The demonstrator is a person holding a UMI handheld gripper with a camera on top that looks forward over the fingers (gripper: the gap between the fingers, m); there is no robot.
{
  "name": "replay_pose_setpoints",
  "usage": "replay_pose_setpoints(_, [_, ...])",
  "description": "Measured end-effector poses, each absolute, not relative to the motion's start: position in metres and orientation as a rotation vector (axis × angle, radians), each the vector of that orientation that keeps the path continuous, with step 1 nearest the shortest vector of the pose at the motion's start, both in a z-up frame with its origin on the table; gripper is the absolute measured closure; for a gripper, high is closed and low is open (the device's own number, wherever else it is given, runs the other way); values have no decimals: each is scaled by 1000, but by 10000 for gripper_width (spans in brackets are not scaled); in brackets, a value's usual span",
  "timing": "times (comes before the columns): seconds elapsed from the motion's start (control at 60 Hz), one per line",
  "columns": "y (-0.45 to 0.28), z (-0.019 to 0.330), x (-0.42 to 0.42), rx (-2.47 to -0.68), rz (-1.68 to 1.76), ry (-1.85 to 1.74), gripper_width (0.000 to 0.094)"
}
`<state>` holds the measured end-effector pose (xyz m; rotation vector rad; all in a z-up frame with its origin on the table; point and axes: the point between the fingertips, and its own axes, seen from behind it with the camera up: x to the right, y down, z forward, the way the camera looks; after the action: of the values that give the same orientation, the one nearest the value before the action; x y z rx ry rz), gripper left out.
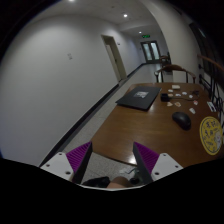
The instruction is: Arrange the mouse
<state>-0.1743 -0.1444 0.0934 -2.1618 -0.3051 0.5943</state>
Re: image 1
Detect white paper scrap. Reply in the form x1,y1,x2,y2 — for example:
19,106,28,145
189,108,196,114

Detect wooden chair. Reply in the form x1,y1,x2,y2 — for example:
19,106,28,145
154,64,196,83

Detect black mouse pad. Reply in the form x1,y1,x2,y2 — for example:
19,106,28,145
116,86,160,111

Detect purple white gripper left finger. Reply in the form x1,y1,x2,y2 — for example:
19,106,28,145
42,142,92,184

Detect white door in wall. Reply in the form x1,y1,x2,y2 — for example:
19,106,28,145
102,35,127,82

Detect small black box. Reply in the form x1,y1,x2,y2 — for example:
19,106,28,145
160,93,169,102

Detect glass double exit door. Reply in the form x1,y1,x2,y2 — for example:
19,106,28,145
141,41,160,64

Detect black computer mouse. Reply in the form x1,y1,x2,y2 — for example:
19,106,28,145
172,112,191,130

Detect yellow round sticker mat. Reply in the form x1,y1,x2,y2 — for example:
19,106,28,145
199,116,223,156

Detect green exit sign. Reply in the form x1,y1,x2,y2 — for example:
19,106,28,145
142,35,151,38

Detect white card on table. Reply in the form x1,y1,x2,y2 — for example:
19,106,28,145
172,85,180,90

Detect orange paper scrap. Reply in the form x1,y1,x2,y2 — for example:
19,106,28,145
175,102,181,107

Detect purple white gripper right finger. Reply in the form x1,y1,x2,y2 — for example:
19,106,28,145
133,142,182,184

